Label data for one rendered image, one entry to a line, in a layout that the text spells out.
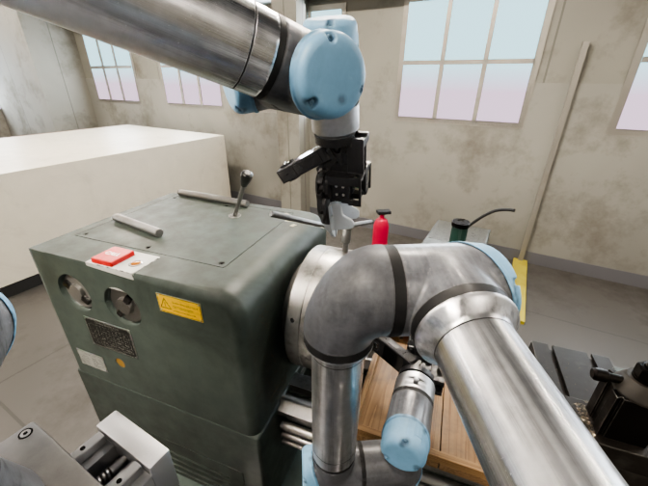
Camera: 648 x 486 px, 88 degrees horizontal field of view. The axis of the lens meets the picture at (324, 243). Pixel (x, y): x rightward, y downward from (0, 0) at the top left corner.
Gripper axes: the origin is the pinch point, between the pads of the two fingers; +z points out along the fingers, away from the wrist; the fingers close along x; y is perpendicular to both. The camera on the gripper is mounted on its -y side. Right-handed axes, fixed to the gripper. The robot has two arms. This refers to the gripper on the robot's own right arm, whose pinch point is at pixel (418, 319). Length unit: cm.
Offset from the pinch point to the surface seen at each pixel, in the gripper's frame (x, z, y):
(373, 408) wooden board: -19.7, -13.2, -6.5
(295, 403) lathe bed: -21.7, -17.8, -25.8
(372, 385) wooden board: -19.7, -6.5, -8.4
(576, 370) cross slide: -11.2, 9.3, 38.6
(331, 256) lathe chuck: 15.5, -4.3, -21.7
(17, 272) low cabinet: -90, 56, -315
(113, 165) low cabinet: -23, 152, -301
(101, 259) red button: 18, -30, -64
